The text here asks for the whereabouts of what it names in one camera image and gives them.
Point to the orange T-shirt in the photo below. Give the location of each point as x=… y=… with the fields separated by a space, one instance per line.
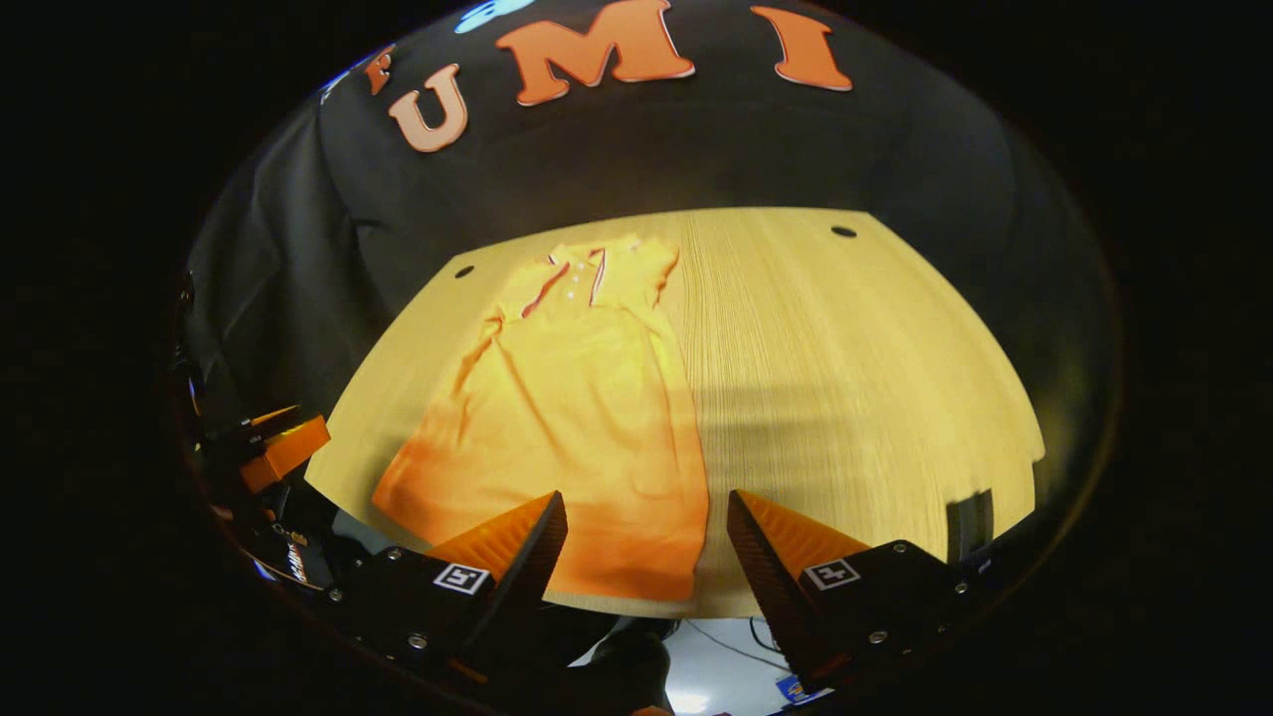
x=577 y=418

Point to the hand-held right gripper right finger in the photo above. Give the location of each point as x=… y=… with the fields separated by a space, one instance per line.
x=766 y=587

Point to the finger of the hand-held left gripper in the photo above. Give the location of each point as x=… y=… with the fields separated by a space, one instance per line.
x=283 y=455
x=276 y=417

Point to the blue floor sticker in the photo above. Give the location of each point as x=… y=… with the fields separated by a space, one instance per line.
x=799 y=689

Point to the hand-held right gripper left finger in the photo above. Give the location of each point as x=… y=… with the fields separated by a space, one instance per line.
x=527 y=582

